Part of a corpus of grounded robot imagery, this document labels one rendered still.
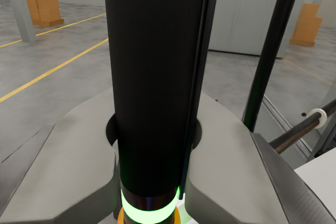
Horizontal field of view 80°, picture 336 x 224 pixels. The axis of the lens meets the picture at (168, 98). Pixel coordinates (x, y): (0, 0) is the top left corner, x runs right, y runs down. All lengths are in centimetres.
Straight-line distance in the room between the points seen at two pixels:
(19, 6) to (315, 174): 628
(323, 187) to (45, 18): 836
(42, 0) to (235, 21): 613
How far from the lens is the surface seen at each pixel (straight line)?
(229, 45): 579
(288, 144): 31
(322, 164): 61
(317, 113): 38
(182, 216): 19
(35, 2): 855
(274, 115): 138
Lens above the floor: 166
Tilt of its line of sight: 31 degrees down
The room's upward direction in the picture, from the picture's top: 4 degrees clockwise
